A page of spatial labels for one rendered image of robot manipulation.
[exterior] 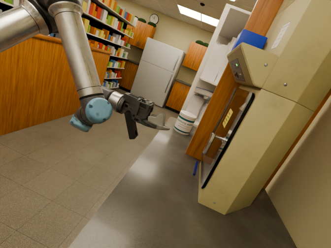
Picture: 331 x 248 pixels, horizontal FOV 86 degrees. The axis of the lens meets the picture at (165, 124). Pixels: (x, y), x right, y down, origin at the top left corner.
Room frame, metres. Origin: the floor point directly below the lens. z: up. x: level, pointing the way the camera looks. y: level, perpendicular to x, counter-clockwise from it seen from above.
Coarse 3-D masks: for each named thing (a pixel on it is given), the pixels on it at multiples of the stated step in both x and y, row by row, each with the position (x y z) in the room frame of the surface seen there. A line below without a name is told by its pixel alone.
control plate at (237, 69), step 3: (234, 60) 0.75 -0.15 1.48; (237, 60) 0.69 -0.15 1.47; (231, 63) 0.85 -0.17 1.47; (234, 63) 0.77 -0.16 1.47; (237, 63) 0.71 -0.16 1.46; (231, 66) 0.87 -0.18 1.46; (234, 66) 0.79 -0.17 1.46; (237, 66) 0.73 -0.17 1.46; (234, 69) 0.81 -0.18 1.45; (237, 69) 0.75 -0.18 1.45; (240, 69) 0.70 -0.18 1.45; (234, 72) 0.84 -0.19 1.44; (237, 72) 0.77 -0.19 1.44; (240, 72) 0.71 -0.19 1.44; (240, 75) 0.73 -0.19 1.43; (237, 78) 0.81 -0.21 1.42; (240, 78) 0.75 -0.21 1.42; (243, 78) 0.69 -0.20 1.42
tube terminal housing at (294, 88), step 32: (320, 0) 0.58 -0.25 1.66; (288, 32) 0.62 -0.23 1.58; (320, 32) 0.58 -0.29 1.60; (288, 64) 0.58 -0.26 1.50; (320, 64) 0.57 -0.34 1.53; (256, 96) 0.59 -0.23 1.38; (288, 96) 0.58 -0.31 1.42; (320, 96) 0.67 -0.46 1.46; (256, 128) 0.58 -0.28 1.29; (288, 128) 0.61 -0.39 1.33; (224, 160) 0.58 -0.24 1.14; (256, 160) 0.57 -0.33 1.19; (224, 192) 0.58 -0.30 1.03; (256, 192) 0.68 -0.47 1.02
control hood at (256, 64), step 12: (240, 48) 0.60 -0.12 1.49; (252, 48) 0.59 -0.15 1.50; (228, 60) 0.90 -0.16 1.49; (240, 60) 0.65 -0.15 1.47; (252, 60) 0.59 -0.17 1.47; (264, 60) 0.59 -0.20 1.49; (276, 60) 0.59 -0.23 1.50; (252, 72) 0.59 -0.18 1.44; (264, 72) 0.58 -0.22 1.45; (252, 84) 0.60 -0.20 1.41
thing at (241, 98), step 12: (240, 96) 0.73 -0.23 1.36; (252, 96) 0.59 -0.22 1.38; (228, 108) 0.84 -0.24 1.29; (240, 108) 0.64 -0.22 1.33; (240, 120) 0.59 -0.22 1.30; (216, 132) 0.82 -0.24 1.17; (228, 132) 0.63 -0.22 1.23; (216, 144) 0.71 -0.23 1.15; (204, 156) 0.81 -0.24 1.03; (216, 156) 0.62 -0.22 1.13; (204, 168) 0.69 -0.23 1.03; (204, 180) 0.60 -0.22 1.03
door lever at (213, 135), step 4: (212, 132) 0.64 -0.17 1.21; (212, 136) 0.63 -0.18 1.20; (216, 136) 0.63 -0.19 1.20; (220, 136) 0.64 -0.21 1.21; (224, 136) 0.64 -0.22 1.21; (208, 140) 0.64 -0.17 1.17; (212, 140) 0.63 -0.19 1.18; (224, 140) 0.62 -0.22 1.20; (208, 144) 0.63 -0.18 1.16; (204, 148) 0.64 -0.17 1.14; (208, 148) 0.63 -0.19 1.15; (204, 152) 0.63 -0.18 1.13
